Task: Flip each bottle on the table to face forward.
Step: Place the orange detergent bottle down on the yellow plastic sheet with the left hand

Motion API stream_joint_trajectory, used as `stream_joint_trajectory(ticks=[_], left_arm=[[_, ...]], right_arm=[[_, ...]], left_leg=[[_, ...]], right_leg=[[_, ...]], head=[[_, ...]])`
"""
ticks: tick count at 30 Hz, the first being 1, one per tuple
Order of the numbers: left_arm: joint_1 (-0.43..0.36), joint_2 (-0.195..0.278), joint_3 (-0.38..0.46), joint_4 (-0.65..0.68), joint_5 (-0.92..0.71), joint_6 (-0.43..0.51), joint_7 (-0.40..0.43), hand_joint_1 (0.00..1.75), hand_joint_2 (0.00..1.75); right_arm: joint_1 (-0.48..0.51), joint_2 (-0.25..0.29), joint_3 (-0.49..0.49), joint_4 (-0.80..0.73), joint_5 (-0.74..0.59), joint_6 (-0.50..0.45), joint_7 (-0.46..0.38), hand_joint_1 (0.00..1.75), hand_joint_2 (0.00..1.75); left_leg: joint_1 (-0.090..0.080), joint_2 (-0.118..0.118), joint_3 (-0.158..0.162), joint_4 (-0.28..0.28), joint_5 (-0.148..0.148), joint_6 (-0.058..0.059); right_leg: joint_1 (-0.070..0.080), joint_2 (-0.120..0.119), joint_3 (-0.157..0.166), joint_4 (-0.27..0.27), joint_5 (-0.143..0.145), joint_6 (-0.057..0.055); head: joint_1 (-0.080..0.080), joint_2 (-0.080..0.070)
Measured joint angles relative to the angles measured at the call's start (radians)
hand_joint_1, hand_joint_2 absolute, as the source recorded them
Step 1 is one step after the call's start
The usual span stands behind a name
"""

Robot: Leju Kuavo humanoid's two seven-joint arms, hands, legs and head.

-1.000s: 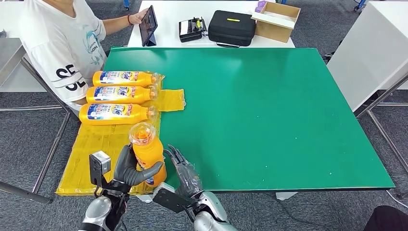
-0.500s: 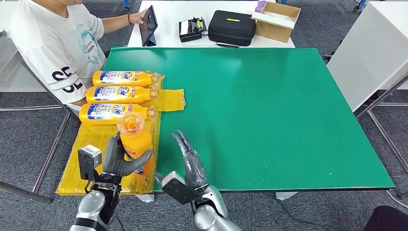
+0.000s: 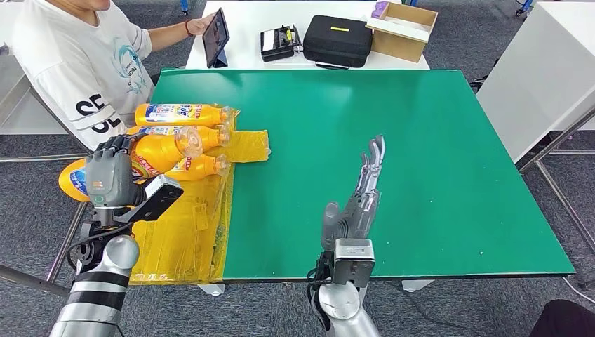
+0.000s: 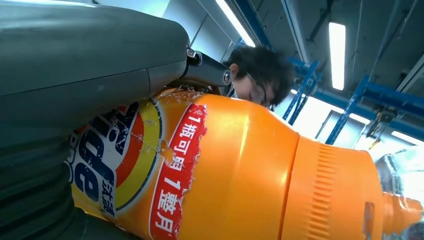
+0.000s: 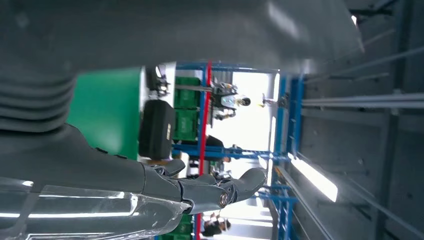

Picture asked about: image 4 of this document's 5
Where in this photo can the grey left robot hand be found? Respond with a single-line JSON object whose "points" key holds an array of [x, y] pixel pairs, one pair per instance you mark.
{"points": [[82, 49]]}

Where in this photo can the white ceiling light bar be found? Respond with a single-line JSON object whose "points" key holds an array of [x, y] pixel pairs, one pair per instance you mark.
{"points": [[236, 23], [337, 56]]}

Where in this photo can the person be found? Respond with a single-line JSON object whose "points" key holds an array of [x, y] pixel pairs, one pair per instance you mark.
{"points": [[261, 66]]}

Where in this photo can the blue metal rack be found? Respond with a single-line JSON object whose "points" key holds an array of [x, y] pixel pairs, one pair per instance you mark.
{"points": [[381, 94]]}

